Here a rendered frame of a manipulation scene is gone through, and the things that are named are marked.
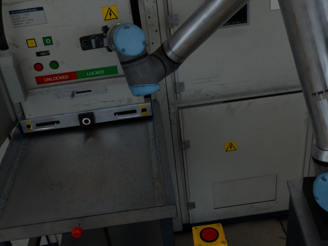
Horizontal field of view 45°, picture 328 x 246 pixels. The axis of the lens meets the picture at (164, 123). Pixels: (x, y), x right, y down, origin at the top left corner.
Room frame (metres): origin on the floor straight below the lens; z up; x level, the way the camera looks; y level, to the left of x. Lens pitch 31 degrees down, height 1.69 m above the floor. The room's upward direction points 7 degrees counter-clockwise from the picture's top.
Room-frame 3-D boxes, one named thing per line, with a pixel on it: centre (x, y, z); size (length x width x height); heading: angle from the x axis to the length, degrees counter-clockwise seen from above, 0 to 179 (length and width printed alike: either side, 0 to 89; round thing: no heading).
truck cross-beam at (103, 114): (1.45, 0.31, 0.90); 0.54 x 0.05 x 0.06; 92
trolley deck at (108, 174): (1.24, 0.31, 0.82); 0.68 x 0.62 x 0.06; 1
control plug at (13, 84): (1.36, 0.52, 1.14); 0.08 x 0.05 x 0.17; 2
